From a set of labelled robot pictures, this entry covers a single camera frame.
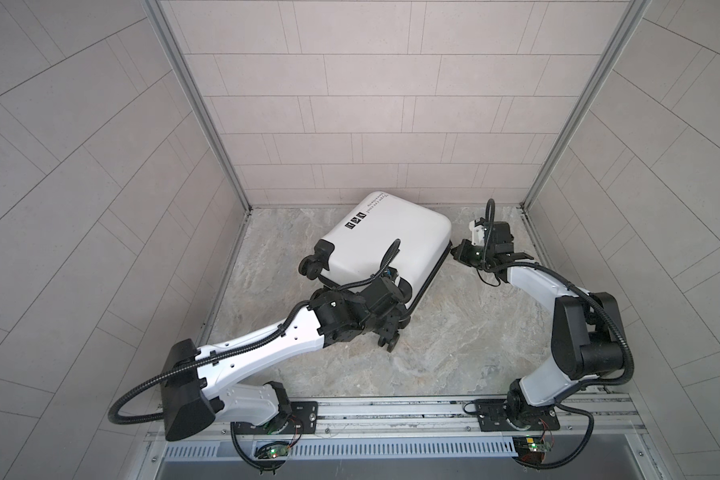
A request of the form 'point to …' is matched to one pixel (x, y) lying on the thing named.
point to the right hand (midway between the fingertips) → (450, 247)
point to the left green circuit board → (272, 451)
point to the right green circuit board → (538, 446)
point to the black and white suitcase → (393, 233)
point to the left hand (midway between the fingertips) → (401, 315)
